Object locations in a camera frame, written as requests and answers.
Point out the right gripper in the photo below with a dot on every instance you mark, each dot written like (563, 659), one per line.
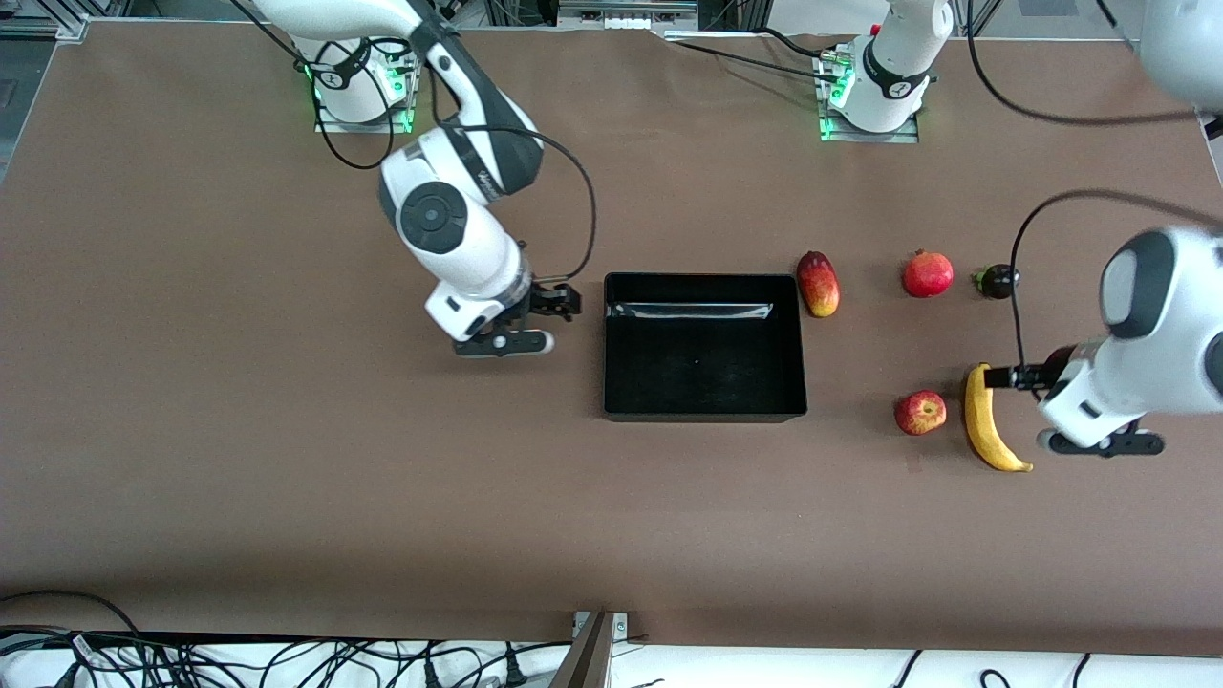
(547, 301)

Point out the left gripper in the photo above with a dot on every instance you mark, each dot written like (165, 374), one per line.
(1034, 377)

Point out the yellow banana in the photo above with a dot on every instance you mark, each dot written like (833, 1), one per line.
(979, 420)

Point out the red yellow apple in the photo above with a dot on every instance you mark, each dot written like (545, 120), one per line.
(920, 413)

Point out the black plastic box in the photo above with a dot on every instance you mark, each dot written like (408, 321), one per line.
(707, 363)

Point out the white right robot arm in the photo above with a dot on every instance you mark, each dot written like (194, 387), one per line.
(435, 218)

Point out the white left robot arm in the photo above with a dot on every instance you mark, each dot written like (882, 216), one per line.
(1161, 287)

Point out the dark purple eggplant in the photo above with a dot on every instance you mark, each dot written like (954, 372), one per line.
(998, 282)

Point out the red pomegranate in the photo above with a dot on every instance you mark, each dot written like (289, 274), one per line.
(928, 274)

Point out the red yellow mango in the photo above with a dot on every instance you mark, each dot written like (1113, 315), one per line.
(819, 284)

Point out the silver device with white sockets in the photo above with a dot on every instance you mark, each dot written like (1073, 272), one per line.
(626, 11)

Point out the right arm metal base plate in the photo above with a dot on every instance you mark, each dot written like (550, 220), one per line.
(363, 126)

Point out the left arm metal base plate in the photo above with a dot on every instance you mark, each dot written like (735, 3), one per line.
(831, 129)

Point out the aluminium profile post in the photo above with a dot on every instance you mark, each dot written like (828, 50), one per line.
(585, 659)

